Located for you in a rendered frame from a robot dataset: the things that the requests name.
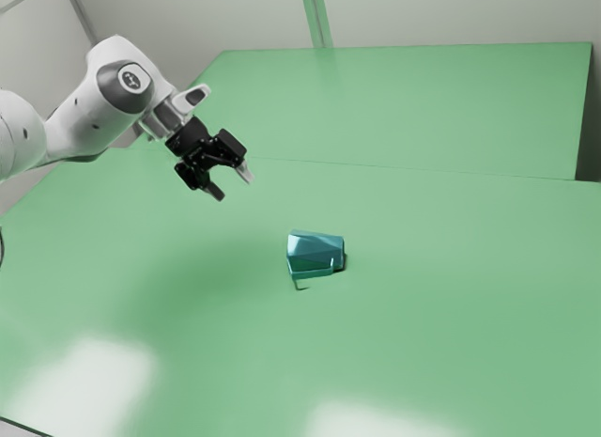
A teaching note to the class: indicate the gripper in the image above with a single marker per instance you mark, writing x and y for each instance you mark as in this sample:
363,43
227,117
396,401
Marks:
195,140

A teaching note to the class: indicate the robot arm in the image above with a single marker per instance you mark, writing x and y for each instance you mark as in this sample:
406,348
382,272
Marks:
80,117

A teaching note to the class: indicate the teal faceted mug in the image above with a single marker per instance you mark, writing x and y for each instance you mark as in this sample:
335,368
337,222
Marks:
313,254

